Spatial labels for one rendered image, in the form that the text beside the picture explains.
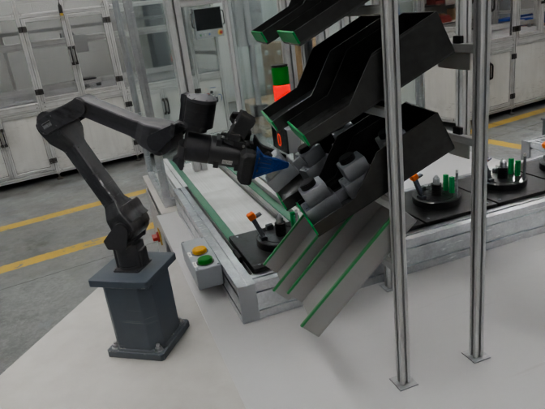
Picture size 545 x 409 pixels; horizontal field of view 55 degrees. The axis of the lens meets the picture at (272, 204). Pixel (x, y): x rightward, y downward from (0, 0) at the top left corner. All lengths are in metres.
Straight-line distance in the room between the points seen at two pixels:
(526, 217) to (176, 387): 1.07
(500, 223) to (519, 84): 5.73
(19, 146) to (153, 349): 5.45
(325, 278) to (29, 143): 5.70
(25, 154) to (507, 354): 5.94
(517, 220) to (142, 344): 1.07
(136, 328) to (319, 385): 0.43
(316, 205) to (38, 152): 5.79
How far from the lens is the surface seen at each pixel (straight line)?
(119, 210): 1.16
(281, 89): 1.53
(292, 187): 1.13
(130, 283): 1.17
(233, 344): 1.25
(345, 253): 1.08
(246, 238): 1.50
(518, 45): 7.18
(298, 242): 1.22
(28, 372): 1.38
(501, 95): 7.04
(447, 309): 1.33
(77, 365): 1.34
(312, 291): 1.10
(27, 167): 6.62
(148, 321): 1.23
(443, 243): 1.50
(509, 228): 1.64
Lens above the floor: 1.57
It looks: 20 degrees down
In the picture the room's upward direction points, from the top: 7 degrees counter-clockwise
